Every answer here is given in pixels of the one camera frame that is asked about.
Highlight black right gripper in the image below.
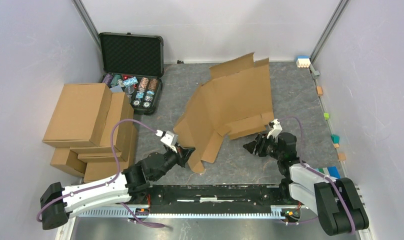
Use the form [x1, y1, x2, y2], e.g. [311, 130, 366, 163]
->
[242, 132, 283, 161]

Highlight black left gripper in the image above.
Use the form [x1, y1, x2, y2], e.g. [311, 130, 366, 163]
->
[152, 142, 196, 181]

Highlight brown cardboard box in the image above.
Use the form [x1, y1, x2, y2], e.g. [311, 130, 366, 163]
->
[173, 53, 275, 173]

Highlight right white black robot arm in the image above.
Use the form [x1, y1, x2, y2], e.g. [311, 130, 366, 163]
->
[243, 132, 370, 236]

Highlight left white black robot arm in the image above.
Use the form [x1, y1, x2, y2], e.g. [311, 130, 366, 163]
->
[36, 145, 196, 230]

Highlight leaning folded cardboard box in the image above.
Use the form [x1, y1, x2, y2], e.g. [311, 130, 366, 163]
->
[99, 92, 134, 151]

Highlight large folded cardboard box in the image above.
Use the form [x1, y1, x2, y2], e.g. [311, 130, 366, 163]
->
[42, 83, 112, 148]

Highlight lime green small block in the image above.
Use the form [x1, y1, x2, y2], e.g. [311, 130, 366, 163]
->
[323, 112, 330, 121]

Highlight blue green striped block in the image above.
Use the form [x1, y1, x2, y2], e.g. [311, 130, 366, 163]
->
[315, 166, 341, 179]

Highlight teal small block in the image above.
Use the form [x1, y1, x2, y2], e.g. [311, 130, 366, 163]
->
[330, 134, 340, 144]

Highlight orange wooden block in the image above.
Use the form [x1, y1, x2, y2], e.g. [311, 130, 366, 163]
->
[316, 86, 324, 97]

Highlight tan wooden block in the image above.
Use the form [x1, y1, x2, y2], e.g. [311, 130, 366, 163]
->
[337, 152, 347, 162]

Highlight lower stacked cardboard boxes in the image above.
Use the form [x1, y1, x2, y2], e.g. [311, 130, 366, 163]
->
[50, 126, 138, 183]

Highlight blue white toy block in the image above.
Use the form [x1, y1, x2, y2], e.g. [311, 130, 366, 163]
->
[295, 55, 311, 68]

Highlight black poker chip case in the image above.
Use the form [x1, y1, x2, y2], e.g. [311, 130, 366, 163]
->
[99, 32, 165, 115]

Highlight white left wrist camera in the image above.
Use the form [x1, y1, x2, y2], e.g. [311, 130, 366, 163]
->
[155, 129, 179, 147]

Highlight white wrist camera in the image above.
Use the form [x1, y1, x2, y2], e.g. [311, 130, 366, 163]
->
[266, 118, 283, 139]
[155, 129, 179, 147]

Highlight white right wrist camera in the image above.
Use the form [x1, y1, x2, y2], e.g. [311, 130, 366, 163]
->
[266, 118, 283, 139]

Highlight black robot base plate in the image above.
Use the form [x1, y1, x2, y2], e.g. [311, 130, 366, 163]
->
[126, 184, 303, 215]

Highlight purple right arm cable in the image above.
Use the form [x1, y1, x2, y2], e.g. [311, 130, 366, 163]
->
[281, 115, 357, 234]

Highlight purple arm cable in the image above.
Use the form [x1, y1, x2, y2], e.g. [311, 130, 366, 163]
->
[281, 115, 357, 234]
[35, 118, 171, 229]

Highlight aluminium frame rail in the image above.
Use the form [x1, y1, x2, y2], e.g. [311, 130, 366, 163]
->
[64, 187, 367, 220]

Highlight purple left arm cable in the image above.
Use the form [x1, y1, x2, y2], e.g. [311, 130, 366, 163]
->
[35, 118, 171, 229]

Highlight grey wall bracket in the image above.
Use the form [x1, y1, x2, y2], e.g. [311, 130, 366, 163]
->
[309, 64, 321, 80]

